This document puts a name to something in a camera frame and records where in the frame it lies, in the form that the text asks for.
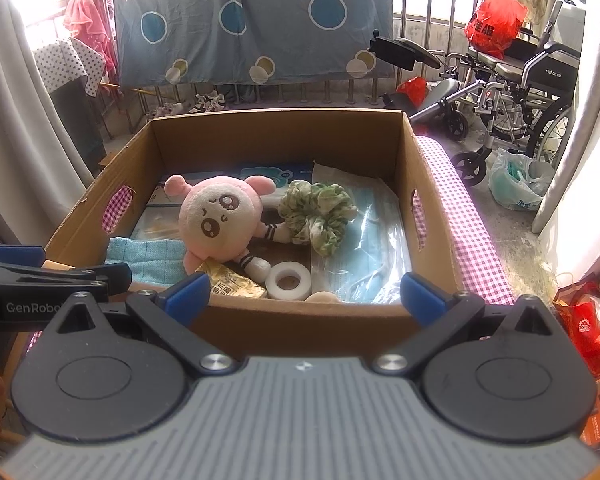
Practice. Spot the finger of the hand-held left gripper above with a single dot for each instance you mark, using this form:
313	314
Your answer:
110	275
17	253

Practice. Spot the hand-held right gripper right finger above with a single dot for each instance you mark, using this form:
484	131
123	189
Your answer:
420	296

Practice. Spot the small red plastic bag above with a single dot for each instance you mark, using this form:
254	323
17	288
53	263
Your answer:
412	91

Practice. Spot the red gift bag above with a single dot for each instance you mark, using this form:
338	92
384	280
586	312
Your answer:
584	330

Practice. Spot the wheelchair with grey legrest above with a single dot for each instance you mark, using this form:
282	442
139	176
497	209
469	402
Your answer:
432	95

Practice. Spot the clear plastic packet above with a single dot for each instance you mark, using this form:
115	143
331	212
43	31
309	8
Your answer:
155	220

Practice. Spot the yellow snack packet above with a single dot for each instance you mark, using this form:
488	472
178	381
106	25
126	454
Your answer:
230	280

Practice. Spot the yellow wooden pole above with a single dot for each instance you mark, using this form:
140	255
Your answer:
140	91

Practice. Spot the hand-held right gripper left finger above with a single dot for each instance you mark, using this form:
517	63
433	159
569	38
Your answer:
185	291

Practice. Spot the grey curtain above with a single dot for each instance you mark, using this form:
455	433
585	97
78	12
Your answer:
10	110

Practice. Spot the black white sneakers pair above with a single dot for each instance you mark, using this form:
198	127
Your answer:
216	100

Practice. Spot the large red plastic bag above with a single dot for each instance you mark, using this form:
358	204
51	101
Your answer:
494	25

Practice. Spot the green and white plastic bag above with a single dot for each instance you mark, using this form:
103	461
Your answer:
519	180

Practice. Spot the blue printed packet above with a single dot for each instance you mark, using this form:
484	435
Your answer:
280	175

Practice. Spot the white curtain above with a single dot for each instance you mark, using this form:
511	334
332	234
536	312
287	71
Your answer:
594	135

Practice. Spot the blue sheet with circles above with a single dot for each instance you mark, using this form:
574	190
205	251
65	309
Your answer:
270	45

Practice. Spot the wheelchair with black backrest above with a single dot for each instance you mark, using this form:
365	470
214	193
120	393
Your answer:
554	70

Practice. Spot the pack of blue face masks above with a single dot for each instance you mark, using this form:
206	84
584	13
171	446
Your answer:
374	245

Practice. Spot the brown and white sneaker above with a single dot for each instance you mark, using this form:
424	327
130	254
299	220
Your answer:
199	105

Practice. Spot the beige round sponge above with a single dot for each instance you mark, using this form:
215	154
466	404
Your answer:
322	297

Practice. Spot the polka dot cloth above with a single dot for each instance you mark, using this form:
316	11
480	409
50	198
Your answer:
65	62

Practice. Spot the white tape roll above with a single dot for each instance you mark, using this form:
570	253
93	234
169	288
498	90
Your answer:
272	287

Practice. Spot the green scrunchie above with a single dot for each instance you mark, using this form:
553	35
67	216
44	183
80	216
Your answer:
320	215

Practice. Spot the pink hanging clothes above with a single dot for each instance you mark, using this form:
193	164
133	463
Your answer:
87	20

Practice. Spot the pink plush toy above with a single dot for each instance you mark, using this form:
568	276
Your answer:
220	220

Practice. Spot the pink checked cloth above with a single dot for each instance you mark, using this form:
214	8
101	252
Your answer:
469	220

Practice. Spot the dark grey hanging cloth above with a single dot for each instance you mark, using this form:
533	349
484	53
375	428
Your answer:
80	120

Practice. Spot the cardboard box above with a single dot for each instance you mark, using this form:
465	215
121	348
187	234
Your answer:
280	135

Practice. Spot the teal towel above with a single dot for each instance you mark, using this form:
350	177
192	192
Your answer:
145	260

